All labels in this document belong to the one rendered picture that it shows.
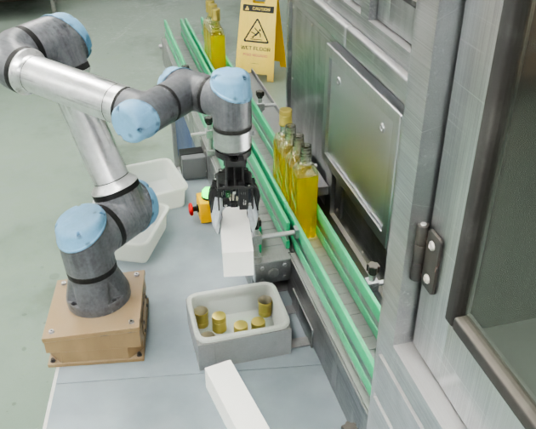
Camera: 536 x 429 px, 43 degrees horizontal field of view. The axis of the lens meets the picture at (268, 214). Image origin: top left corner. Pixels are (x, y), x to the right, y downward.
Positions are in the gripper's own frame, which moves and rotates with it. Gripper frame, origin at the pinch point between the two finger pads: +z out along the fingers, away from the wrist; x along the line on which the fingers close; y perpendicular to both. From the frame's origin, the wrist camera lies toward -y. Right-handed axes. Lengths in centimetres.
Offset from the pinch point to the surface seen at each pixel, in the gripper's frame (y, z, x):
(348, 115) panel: -32.9, -9.4, 30.6
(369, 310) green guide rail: 10.4, 17.0, 28.4
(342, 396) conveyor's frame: 22.8, 29.6, 20.8
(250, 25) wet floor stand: -364, 72, 31
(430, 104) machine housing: 73, -60, 13
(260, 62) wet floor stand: -355, 97, 37
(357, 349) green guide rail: 23.9, 15.1, 22.8
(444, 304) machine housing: 78, -43, 15
